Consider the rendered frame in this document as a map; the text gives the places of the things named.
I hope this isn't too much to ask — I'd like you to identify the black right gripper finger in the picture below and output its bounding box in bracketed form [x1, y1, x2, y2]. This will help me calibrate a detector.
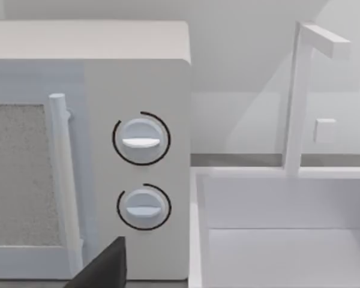
[63, 236, 127, 288]

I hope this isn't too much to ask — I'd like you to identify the white microwave knob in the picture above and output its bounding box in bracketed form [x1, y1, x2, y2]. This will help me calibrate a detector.
[123, 189, 164, 225]
[119, 118, 164, 161]

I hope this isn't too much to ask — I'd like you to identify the microwave oven door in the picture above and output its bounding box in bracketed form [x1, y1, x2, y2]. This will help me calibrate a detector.
[0, 61, 94, 278]

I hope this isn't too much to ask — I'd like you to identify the white sink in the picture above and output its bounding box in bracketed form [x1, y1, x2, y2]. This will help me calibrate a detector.
[188, 166, 360, 288]

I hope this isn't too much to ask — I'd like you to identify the pale microwave oven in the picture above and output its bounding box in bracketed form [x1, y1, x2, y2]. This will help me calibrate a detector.
[0, 20, 192, 284]

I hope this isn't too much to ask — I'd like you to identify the tall white tap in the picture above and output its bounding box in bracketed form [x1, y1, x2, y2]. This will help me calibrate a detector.
[283, 20, 352, 178]

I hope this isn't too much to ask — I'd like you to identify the white microwave door handle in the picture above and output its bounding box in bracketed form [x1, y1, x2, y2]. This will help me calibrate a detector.
[49, 93, 84, 271]

